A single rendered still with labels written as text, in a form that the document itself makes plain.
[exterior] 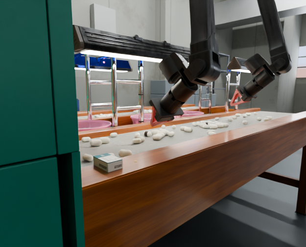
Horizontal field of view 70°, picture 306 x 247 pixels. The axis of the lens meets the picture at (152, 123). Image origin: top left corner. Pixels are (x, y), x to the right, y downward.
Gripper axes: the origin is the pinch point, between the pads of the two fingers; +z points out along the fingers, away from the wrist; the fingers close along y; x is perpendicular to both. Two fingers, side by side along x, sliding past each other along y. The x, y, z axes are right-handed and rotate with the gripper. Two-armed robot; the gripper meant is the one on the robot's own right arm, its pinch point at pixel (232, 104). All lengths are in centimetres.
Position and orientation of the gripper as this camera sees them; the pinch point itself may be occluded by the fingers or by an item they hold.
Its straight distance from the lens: 105.6
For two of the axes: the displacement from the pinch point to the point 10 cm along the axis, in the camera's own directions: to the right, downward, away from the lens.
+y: -7.3, 1.1, -6.7
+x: 4.4, 8.3, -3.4
